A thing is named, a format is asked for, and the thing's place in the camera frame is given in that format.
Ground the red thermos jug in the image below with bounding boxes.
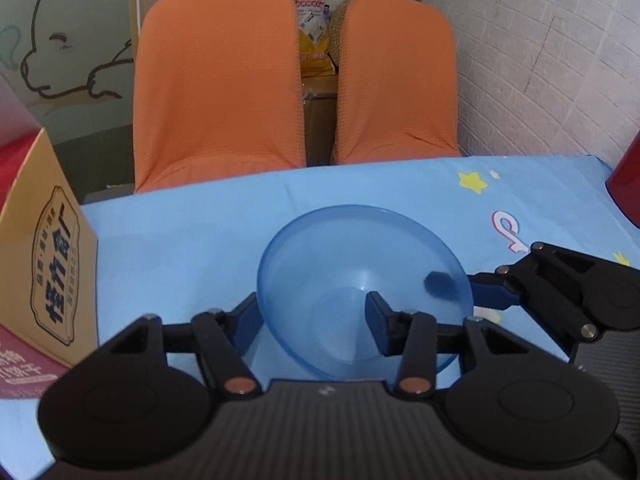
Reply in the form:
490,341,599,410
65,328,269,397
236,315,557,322
605,132,640,228

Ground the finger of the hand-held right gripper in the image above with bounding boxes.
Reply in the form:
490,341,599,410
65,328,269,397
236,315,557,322
469,241,617,292
474,282,598,343

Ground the blue translucent plastic bowl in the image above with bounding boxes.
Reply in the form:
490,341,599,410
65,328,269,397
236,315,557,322
256,204,474,380

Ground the orange chair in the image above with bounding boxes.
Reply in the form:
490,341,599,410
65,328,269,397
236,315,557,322
327,0,461,166
132,0,307,196

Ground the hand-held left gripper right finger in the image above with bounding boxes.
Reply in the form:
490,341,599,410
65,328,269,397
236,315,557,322
365,292,542,400

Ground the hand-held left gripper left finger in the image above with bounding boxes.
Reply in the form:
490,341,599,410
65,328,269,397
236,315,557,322
107,291,263,403

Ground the brown cardboard box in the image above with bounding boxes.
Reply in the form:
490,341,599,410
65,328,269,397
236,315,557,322
300,75,341,168

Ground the red cracker box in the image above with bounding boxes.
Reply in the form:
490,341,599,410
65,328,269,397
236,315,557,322
0,127,99,401

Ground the yellow snack packet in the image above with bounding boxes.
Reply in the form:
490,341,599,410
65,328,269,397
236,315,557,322
285,0,337,77

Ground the blue cartoon printed tablecloth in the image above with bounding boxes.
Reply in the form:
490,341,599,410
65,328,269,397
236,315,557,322
0,155,640,413

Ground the frosted glass door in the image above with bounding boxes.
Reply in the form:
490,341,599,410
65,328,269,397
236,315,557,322
0,0,146,203

